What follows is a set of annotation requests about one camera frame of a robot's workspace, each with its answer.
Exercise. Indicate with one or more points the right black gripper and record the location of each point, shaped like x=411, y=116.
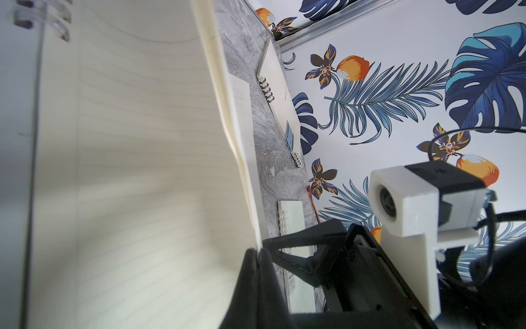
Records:
x=363, y=290

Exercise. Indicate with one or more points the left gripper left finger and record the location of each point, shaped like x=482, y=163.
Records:
x=243, y=309

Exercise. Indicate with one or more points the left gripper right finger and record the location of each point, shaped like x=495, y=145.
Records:
x=272, y=308

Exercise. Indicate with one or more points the cream spiral notebook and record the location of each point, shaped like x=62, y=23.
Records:
x=126, y=200

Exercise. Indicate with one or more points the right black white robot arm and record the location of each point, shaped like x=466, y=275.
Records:
x=499, y=302

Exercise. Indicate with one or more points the cream notebook back right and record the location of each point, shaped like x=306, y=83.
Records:
x=275, y=90

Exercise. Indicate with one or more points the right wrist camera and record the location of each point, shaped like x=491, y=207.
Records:
x=424, y=208

